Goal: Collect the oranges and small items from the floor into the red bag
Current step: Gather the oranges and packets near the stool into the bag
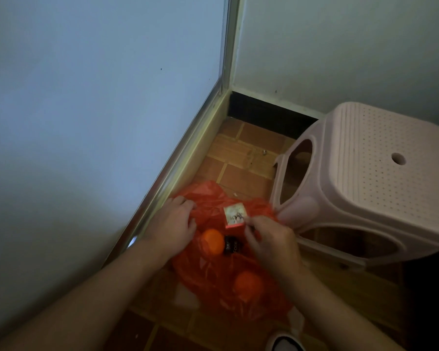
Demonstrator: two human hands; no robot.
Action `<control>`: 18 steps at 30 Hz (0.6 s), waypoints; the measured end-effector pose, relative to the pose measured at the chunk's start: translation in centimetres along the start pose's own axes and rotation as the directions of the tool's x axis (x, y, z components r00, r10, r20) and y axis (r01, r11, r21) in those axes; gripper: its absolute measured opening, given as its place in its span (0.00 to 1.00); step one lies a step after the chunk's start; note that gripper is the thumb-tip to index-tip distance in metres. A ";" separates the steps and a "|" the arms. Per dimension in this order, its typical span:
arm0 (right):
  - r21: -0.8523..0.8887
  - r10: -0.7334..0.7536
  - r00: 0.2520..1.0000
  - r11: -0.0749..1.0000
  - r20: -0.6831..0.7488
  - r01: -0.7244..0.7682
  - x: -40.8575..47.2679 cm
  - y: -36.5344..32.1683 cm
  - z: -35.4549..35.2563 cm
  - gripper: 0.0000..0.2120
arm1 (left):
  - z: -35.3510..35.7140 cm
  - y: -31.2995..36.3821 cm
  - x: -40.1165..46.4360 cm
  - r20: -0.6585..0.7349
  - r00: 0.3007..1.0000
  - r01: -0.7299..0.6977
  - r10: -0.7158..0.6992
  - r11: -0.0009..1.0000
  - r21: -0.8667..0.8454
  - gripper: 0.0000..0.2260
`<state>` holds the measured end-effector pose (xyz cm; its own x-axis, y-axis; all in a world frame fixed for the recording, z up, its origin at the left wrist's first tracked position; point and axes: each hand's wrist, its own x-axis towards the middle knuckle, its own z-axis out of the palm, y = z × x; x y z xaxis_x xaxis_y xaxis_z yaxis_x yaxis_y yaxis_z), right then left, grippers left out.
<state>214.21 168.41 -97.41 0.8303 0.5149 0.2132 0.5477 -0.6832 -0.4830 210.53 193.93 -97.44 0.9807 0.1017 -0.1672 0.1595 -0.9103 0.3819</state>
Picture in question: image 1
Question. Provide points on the small red bordered card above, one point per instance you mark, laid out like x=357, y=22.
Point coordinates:
x=235, y=214

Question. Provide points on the dark brown bed frame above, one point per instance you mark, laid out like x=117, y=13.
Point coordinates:
x=428, y=307

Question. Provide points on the pale pink plastic stool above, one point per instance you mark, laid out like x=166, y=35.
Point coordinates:
x=380, y=179

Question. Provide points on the white right slipper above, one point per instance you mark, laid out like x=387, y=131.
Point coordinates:
x=285, y=343

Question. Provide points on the white sliding door wardrobe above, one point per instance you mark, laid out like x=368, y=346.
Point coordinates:
x=95, y=124

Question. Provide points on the person's left hand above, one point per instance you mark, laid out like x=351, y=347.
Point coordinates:
x=172, y=230

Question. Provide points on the small orange fruit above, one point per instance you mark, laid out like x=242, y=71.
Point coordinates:
x=248, y=286
x=213, y=241

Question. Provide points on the red plastic bag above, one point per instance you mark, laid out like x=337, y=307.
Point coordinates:
x=212, y=285

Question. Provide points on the person's right forearm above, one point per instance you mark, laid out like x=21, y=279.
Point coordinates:
x=336, y=318

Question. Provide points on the small black object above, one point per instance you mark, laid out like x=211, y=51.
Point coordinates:
x=233, y=246

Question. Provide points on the person's right hand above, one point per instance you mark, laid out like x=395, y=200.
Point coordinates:
x=278, y=248

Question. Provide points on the person's left forearm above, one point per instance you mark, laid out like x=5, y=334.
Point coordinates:
x=84, y=303

